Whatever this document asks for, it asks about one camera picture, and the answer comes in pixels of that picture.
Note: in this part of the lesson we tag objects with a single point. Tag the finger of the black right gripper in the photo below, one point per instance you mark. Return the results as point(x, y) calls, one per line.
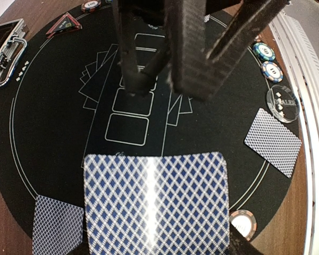
point(197, 71)
point(137, 81)

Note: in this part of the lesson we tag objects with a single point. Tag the blue card seat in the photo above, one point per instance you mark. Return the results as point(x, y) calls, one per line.
point(57, 226)
point(274, 142)
point(206, 18)

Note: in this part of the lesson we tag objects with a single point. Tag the orange chips seat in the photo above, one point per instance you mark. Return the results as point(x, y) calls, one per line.
point(258, 39)
point(245, 223)
point(91, 6)

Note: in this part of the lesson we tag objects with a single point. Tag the green chips front seat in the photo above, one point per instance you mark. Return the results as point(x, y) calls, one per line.
point(264, 51)

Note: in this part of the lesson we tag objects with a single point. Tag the orange chips front seat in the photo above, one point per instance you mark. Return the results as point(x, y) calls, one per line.
point(258, 39)

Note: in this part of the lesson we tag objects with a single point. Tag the blue white chips front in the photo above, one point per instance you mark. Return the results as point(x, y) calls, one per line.
point(272, 71)

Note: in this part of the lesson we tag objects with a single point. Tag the red black triangle marker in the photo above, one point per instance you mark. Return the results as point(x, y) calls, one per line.
point(65, 23)

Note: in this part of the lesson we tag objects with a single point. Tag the clear round dealer button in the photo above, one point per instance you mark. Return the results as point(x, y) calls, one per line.
point(283, 103)

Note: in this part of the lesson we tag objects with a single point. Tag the blue card front seat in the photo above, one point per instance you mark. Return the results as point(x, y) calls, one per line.
point(274, 142)

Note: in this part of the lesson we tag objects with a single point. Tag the grey blue card deck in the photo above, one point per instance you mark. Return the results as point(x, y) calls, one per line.
point(157, 205)

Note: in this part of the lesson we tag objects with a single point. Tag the round black poker mat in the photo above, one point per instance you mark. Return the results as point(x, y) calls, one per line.
point(65, 101)

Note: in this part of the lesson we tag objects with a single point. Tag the aluminium poker case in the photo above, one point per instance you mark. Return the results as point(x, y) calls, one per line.
point(12, 46)

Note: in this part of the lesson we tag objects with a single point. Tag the aluminium front rail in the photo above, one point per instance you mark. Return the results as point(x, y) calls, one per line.
point(302, 66)

